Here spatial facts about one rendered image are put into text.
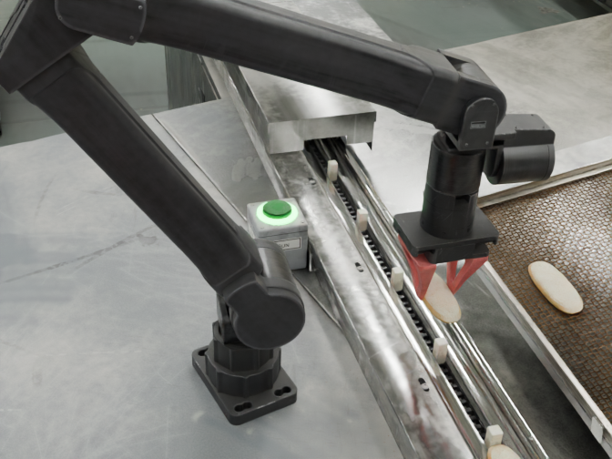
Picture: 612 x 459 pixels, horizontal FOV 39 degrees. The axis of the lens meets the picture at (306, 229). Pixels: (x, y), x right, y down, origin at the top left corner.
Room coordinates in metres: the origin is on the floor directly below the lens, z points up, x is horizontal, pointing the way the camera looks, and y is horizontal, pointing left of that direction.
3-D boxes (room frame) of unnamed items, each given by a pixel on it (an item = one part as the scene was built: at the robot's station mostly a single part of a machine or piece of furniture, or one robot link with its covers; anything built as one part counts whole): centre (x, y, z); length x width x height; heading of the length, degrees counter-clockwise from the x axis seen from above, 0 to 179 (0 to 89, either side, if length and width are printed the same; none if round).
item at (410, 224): (0.77, -0.15, 1.04); 0.10 x 0.07 x 0.07; 108
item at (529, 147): (0.79, -0.19, 1.13); 0.11 x 0.09 x 0.12; 104
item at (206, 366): (0.72, 0.07, 0.86); 0.12 x 0.09 x 0.08; 31
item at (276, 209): (0.96, 0.04, 0.90); 0.04 x 0.04 x 0.02
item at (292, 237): (0.96, 0.04, 0.84); 0.08 x 0.08 x 0.11; 17
